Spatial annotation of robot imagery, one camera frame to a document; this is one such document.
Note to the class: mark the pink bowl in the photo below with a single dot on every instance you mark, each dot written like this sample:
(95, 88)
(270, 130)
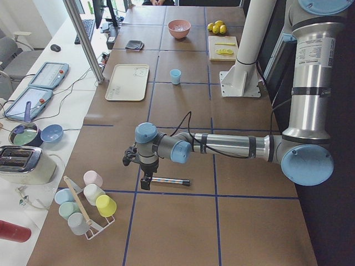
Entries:
(179, 35)

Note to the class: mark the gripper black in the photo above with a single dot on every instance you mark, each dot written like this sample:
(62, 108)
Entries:
(148, 167)

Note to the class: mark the aluminium frame post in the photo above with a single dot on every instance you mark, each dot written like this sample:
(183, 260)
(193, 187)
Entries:
(86, 44)

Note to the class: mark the black keyboard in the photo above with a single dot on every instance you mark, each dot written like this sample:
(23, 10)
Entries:
(89, 25)

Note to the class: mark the steel muddler black tip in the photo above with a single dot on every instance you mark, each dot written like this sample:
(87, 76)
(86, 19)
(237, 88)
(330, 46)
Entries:
(174, 181)

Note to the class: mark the black monitor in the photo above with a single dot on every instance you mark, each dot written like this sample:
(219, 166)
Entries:
(99, 8)

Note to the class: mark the black computer mouse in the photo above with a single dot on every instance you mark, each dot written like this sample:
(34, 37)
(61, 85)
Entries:
(55, 48)

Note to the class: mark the red bottle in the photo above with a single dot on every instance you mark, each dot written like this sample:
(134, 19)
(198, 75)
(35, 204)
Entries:
(14, 232)

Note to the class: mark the blue saucepan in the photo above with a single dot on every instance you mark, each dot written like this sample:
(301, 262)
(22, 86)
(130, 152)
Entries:
(27, 133)

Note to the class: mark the white cup rack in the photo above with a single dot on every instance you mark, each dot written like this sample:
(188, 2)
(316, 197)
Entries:
(96, 222)

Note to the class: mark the grey cup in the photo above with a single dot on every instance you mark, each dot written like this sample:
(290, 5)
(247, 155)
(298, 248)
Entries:
(77, 224)

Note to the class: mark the teach pendant tablet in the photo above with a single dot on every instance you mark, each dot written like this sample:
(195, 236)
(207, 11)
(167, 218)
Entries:
(39, 97)
(50, 75)

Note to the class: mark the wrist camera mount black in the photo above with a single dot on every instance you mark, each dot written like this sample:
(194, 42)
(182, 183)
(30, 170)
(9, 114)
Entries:
(130, 155)

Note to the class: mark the blue bowl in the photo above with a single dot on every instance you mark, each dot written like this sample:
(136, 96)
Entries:
(52, 133)

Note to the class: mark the grey folded cloth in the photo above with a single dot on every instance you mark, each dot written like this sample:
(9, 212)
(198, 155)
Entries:
(135, 45)

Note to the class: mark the lemon slices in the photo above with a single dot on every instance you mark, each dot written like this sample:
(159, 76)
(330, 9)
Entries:
(224, 51)

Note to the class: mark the ice cubes in bowl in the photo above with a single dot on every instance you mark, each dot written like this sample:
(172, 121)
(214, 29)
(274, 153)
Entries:
(178, 26)

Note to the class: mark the white pedestal column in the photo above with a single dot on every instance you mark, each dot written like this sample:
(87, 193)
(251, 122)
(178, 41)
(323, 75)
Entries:
(242, 79)

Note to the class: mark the pink cup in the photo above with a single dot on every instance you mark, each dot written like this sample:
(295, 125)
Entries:
(92, 177)

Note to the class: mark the light blue rack cup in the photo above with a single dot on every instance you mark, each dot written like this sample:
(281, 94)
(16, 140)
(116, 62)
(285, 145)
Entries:
(63, 195)

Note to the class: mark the white cup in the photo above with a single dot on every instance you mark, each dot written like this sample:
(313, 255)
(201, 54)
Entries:
(92, 192)

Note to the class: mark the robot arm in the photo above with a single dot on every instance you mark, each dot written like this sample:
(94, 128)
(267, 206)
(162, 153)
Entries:
(301, 148)

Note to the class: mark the wooden cutting board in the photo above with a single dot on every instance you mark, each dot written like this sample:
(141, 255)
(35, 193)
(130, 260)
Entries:
(212, 48)

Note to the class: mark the cream bear tray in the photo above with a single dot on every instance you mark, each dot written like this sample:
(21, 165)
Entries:
(128, 82)

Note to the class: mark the yellow cup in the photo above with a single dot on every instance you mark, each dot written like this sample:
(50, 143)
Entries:
(106, 206)

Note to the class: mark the mint green cup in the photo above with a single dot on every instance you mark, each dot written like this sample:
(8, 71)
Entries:
(66, 209)

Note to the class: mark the yellow lemon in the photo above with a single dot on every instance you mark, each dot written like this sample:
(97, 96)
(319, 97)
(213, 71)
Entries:
(216, 29)
(219, 23)
(210, 27)
(223, 29)

